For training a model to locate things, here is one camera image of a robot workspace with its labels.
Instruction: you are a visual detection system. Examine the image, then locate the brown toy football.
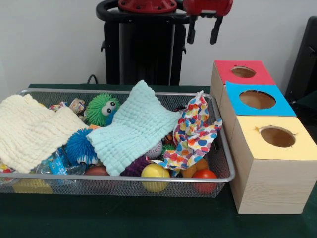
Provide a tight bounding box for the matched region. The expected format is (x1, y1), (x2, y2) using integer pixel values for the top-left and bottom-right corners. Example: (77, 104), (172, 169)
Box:
(84, 165), (111, 177)

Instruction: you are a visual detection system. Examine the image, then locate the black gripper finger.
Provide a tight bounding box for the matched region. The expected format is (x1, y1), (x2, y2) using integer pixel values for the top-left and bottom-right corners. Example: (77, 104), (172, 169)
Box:
(187, 15), (198, 45)
(209, 16), (224, 46)

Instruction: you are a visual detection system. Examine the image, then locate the polka dot paper napkin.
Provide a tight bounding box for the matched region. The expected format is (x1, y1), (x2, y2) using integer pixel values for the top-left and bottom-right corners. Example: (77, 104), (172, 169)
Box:
(151, 90), (223, 177)

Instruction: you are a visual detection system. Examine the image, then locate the blue spiky ball with eyes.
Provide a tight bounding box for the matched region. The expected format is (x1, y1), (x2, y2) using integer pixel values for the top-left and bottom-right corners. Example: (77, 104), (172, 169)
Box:
(64, 127), (100, 166)

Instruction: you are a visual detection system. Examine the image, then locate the shallow silver mesh bin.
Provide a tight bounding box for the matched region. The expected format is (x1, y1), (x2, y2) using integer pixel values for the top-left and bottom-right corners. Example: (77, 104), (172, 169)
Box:
(0, 88), (236, 199)

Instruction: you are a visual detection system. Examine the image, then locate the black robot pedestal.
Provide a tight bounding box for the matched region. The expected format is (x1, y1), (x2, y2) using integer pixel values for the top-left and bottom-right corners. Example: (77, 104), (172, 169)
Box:
(96, 0), (199, 86)

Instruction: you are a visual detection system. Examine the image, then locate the mint waffle cloth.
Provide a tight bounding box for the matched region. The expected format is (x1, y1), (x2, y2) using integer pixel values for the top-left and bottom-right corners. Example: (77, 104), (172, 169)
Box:
(86, 79), (181, 177)

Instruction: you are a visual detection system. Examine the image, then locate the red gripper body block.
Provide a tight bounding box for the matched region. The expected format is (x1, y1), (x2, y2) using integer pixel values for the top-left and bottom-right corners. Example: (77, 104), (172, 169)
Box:
(183, 0), (234, 18)

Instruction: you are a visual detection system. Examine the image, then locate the white baseball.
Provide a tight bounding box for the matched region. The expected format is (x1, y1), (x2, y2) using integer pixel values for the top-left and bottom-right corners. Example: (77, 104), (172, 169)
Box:
(145, 143), (163, 160)

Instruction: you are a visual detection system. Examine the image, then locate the wooden box with three holes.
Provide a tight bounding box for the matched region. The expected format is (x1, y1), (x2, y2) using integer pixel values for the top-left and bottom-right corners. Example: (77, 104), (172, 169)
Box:
(209, 59), (317, 214)

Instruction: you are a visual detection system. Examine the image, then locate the black stand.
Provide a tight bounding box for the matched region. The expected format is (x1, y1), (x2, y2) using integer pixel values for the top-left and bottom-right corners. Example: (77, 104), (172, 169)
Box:
(284, 16), (317, 100)

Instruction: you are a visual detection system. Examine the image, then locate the yellow ball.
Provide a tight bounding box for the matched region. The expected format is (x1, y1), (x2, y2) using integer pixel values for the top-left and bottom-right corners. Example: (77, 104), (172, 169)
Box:
(140, 163), (171, 193)

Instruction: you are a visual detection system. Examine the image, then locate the dark green table cloth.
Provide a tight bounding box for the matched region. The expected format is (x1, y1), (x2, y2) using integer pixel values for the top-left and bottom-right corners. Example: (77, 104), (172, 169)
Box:
(0, 83), (317, 238)
(296, 89), (317, 117)

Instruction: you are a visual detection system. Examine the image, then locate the red ball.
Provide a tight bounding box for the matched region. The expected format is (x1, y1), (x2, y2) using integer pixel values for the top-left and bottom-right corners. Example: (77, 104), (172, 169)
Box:
(192, 169), (218, 195)

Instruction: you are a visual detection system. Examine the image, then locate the green spiky ball with eyes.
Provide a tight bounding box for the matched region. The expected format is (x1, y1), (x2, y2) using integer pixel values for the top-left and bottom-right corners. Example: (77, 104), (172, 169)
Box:
(84, 93), (121, 127)

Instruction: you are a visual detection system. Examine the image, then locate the cream waffle cloth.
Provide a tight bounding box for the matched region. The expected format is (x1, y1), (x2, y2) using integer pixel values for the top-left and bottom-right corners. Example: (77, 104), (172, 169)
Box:
(0, 93), (89, 174)

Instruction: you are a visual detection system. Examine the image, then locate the tan plush toy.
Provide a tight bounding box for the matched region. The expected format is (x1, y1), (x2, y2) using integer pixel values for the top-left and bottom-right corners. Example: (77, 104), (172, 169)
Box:
(180, 158), (210, 178)

